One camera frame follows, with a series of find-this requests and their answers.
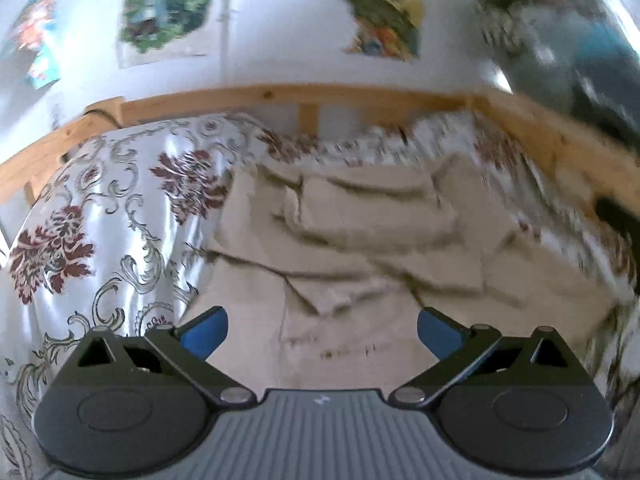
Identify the landscape painting poster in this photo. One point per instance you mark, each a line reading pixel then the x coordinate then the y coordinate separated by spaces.
pixel 385 10

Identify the wooden bed frame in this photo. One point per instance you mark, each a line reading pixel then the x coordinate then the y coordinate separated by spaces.
pixel 280 97

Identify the blond cartoon boy poster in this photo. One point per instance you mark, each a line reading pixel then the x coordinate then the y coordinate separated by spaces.
pixel 167 10

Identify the white wall conduit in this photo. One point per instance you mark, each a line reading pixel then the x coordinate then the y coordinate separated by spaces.
pixel 226 20

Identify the clear plastic bag of clothes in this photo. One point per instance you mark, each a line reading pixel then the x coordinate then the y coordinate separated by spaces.
pixel 560 30

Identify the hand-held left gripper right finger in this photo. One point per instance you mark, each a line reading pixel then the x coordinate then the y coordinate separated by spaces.
pixel 440 334

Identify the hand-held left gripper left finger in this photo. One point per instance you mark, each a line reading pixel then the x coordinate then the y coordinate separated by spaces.
pixel 205 332

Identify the curled cartoon girl poster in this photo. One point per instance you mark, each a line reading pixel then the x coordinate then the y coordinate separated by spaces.
pixel 32 40

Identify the white floral blanket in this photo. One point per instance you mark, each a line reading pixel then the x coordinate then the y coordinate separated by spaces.
pixel 115 240

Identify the beige hooded jacket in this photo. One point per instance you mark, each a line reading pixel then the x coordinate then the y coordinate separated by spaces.
pixel 350 270

